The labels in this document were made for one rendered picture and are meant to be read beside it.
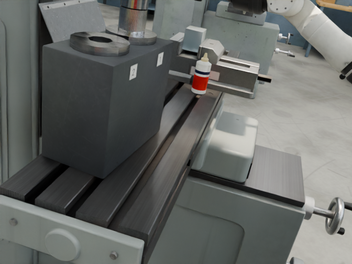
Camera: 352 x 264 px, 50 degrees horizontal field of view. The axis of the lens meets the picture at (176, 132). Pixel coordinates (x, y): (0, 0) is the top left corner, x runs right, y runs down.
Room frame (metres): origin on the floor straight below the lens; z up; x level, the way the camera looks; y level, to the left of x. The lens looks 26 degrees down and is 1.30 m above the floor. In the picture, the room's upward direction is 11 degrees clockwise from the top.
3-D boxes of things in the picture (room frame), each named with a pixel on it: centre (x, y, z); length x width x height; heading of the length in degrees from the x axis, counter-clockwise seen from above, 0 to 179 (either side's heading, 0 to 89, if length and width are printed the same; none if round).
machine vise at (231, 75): (1.10, -0.03, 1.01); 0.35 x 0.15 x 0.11; 80
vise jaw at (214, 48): (1.10, -0.06, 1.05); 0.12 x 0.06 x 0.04; 170
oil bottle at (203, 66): (0.98, -0.04, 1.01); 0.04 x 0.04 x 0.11
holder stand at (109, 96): (0.61, 0.12, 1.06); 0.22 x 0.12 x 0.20; 163
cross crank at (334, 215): (0.96, -0.48, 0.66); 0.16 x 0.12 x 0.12; 80
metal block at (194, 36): (1.11, 0.00, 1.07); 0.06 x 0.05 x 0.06; 170
